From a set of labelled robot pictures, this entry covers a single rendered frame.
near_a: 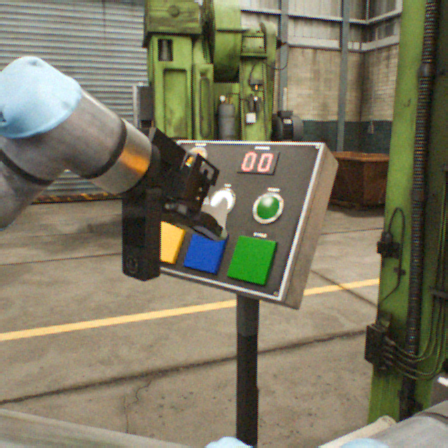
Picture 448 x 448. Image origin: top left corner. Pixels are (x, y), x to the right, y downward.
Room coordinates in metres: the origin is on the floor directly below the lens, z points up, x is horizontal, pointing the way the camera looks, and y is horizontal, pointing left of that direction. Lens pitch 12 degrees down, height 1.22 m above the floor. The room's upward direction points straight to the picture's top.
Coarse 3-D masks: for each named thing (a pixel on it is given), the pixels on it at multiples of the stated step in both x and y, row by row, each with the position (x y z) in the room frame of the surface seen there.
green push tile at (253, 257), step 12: (240, 240) 0.72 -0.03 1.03; (252, 240) 0.71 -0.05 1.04; (264, 240) 0.70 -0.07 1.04; (240, 252) 0.71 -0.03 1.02; (252, 252) 0.70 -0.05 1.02; (264, 252) 0.69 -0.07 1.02; (240, 264) 0.70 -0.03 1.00; (252, 264) 0.69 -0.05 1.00; (264, 264) 0.68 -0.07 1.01; (228, 276) 0.70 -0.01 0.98; (240, 276) 0.69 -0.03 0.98; (252, 276) 0.68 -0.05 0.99; (264, 276) 0.67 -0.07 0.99
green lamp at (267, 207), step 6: (264, 198) 0.75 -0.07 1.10; (270, 198) 0.74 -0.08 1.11; (276, 198) 0.74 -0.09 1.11; (258, 204) 0.75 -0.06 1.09; (264, 204) 0.74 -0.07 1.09; (270, 204) 0.74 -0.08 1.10; (276, 204) 0.73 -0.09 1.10; (258, 210) 0.74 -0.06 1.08; (264, 210) 0.74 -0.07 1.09; (270, 210) 0.73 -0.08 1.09; (276, 210) 0.72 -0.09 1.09; (258, 216) 0.74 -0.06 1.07; (264, 216) 0.73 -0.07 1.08; (270, 216) 0.72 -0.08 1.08
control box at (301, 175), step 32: (224, 160) 0.85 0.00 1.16; (256, 160) 0.80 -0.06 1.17; (288, 160) 0.77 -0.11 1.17; (320, 160) 0.74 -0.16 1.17; (256, 192) 0.77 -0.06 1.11; (288, 192) 0.73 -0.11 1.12; (320, 192) 0.74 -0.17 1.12; (256, 224) 0.73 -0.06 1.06; (288, 224) 0.70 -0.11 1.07; (320, 224) 0.75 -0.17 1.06; (224, 256) 0.73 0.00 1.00; (288, 256) 0.67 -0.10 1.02; (224, 288) 0.73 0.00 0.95; (256, 288) 0.67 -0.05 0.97; (288, 288) 0.66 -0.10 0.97
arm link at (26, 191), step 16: (0, 160) 0.39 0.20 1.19; (0, 176) 0.39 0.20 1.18; (16, 176) 0.40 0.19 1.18; (32, 176) 0.40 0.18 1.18; (0, 192) 0.39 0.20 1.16; (16, 192) 0.41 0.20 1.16; (32, 192) 0.42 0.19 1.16; (0, 208) 0.39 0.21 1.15; (16, 208) 0.42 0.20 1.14; (0, 224) 0.42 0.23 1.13
